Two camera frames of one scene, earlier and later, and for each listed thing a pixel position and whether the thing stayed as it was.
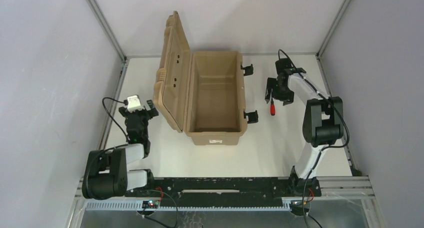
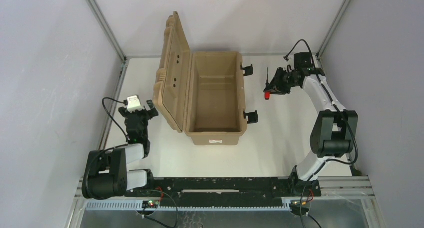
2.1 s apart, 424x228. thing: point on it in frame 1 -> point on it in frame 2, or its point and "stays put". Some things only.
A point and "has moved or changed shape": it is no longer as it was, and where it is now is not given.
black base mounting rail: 227,190 stays put
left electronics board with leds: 151,204 stays put
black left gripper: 137,113 stays put
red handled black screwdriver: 272,107 has moved or changed shape
